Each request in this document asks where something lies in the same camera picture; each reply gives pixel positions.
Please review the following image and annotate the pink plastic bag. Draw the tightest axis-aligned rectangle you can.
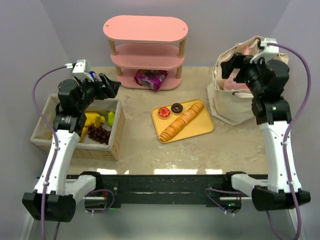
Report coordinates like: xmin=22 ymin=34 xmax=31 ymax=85
xmin=223 ymin=44 xmax=251 ymax=91

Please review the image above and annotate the cream canvas tote bag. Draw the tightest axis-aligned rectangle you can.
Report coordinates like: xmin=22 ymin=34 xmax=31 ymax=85
xmin=206 ymin=36 xmax=292 ymax=126

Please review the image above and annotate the purple snack packet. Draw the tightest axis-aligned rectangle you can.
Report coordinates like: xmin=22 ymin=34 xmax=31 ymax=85
xmin=134 ymin=69 xmax=168 ymax=92

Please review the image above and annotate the dark red grapes bunch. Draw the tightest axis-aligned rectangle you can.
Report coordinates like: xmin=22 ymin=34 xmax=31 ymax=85
xmin=87 ymin=124 xmax=111 ymax=145

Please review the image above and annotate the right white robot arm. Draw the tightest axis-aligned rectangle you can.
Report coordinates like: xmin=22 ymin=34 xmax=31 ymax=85
xmin=220 ymin=53 xmax=311 ymax=211

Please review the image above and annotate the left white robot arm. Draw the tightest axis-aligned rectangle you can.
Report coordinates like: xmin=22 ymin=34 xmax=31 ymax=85
xmin=22 ymin=74 xmax=110 ymax=223

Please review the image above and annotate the blue white tin can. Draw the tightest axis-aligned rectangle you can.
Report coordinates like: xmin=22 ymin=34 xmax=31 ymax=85
xmin=89 ymin=71 xmax=99 ymax=82

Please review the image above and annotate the yellow banana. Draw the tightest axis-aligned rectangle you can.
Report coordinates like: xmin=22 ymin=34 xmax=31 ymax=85
xmin=78 ymin=112 xmax=106 ymax=143

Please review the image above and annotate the green fruit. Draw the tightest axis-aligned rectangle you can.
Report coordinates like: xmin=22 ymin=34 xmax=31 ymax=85
xmin=107 ymin=111 xmax=115 ymax=127

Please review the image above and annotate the wicker basket with liner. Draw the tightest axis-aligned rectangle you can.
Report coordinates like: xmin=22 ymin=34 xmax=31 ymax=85
xmin=30 ymin=98 xmax=126 ymax=162

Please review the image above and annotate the pink three-tier shelf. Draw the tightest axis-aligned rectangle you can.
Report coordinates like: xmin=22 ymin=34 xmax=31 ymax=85
xmin=103 ymin=15 xmax=188 ymax=91

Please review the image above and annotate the long baguette bread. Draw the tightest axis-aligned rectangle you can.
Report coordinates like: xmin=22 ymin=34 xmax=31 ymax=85
xmin=159 ymin=102 xmax=204 ymax=143

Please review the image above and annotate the pink sprinkled donut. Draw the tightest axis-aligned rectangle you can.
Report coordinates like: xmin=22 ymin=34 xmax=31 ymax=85
xmin=157 ymin=106 xmax=171 ymax=119

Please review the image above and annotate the yellow plastic tray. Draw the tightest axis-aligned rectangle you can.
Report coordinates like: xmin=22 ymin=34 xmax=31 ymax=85
xmin=151 ymin=105 xmax=214 ymax=144

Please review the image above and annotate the chocolate donut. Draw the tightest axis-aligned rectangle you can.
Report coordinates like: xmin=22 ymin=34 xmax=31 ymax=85
xmin=170 ymin=103 xmax=184 ymax=115

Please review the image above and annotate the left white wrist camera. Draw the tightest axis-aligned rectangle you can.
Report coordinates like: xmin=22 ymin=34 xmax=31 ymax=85
xmin=65 ymin=59 xmax=92 ymax=81

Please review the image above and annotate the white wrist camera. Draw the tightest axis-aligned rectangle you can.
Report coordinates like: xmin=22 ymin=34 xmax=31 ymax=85
xmin=65 ymin=59 xmax=92 ymax=81
xmin=250 ymin=37 xmax=279 ymax=64

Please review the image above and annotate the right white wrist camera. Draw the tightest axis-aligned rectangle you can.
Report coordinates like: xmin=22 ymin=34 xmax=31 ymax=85
xmin=250 ymin=37 xmax=279 ymax=64

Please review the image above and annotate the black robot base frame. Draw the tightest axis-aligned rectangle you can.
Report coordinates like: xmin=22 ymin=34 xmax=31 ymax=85
xmin=66 ymin=171 xmax=270 ymax=215

